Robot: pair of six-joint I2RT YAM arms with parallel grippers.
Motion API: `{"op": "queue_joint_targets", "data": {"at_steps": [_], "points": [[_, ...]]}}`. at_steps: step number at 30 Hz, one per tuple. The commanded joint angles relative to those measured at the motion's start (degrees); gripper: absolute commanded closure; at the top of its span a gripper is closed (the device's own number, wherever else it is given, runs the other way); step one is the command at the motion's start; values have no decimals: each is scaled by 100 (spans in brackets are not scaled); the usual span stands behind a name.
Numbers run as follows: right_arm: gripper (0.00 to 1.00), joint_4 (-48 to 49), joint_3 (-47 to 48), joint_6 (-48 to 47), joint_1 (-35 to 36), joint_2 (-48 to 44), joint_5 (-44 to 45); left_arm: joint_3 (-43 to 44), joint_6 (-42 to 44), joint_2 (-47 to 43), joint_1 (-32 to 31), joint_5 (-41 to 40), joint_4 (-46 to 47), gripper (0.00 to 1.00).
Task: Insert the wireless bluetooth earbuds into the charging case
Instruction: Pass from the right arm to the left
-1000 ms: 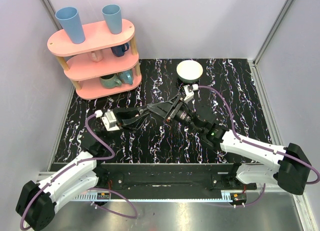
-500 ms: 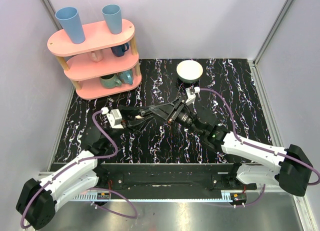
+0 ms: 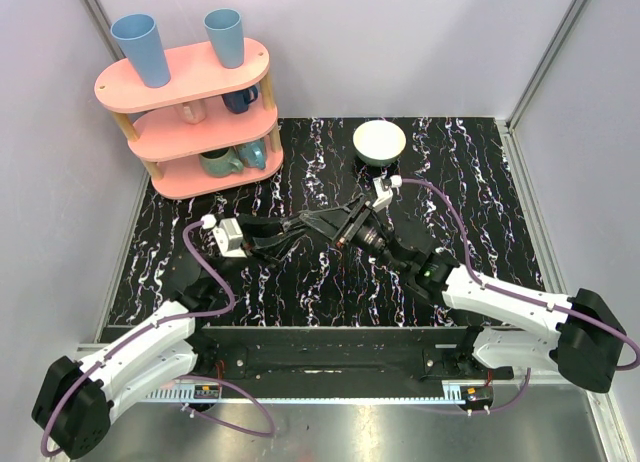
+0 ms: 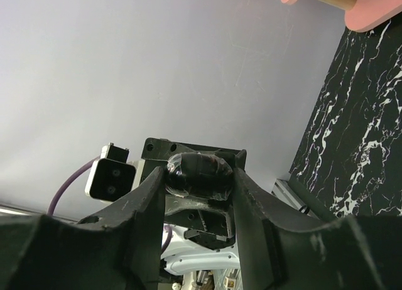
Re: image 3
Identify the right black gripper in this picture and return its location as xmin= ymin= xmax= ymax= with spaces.
xmin=300 ymin=192 xmax=407 ymax=275

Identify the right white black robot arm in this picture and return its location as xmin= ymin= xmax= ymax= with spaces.
xmin=299 ymin=199 xmax=625 ymax=393

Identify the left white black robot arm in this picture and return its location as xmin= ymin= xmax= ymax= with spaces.
xmin=32 ymin=214 xmax=305 ymax=459

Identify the cream white bowl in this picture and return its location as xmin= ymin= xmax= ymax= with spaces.
xmin=352 ymin=120 xmax=406 ymax=167

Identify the light blue butterfly mug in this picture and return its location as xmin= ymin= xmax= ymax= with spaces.
xmin=236 ymin=138 xmax=267 ymax=170

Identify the green glazed mug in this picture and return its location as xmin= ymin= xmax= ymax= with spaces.
xmin=199 ymin=147 xmax=245 ymax=178

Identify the pink three-tier shelf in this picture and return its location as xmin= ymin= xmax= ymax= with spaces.
xmin=94 ymin=38 xmax=284 ymax=200

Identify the black marble pattern mat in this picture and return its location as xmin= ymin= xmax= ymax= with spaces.
xmin=106 ymin=116 xmax=543 ymax=327

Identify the dark blue mug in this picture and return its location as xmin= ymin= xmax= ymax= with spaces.
xmin=222 ymin=85 xmax=259 ymax=114

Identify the pink mug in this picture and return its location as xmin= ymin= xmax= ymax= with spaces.
xmin=179 ymin=100 xmax=207 ymax=125

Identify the right light blue tumbler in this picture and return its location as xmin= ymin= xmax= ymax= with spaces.
xmin=204 ymin=8 xmax=245 ymax=69

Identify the light blue tumbler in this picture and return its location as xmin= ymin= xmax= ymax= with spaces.
xmin=204 ymin=8 xmax=245 ymax=69
xmin=110 ymin=13 xmax=171 ymax=88

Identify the left light blue tumbler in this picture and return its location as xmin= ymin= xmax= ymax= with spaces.
xmin=110 ymin=13 xmax=171 ymax=88

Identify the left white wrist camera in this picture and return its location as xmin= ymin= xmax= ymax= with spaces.
xmin=212 ymin=218 xmax=247 ymax=258

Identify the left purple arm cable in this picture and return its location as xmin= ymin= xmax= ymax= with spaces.
xmin=39 ymin=215 xmax=237 ymax=457

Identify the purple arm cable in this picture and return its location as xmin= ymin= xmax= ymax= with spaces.
xmin=394 ymin=177 xmax=640 ymax=371
xmin=39 ymin=215 xmax=237 ymax=457

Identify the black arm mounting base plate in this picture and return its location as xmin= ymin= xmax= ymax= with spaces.
xmin=202 ymin=327 xmax=514 ymax=381

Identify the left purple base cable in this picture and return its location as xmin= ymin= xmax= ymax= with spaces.
xmin=169 ymin=374 xmax=277 ymax=438

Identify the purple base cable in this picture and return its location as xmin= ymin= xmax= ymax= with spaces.
xmin=169 ymin=374 xmax=277 ymax=438
xmin=414 ymin=370 xmax=532 ymax=416

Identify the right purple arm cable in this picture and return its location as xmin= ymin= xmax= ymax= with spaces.
xmin=394 ymin=177 xmax=640 ymax=371

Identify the slotted white cable duct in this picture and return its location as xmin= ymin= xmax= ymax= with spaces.
xmin=142 ymin=382 xmax=464 ymax=405

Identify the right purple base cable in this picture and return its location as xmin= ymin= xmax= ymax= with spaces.
xmin=414 ymin=370 xmax=532 ymax=416

